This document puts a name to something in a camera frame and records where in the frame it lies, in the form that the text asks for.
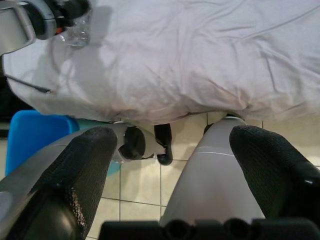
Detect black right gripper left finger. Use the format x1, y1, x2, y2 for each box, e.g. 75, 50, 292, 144
9, 126, 119, 240

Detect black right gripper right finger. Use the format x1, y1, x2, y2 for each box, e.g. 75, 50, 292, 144
229, 124, 320, 226

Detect clear plastic bottle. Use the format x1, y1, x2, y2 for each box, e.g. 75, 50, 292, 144
58, 8, 91, 49

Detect blue plastic bin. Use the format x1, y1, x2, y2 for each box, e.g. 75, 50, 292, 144
4, 109, 121, 177

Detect grey robot right leg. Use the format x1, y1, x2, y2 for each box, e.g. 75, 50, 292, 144
159, 117, 266, 227

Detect light grey blanket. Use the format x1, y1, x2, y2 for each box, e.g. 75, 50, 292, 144
2, 0, 320, 126

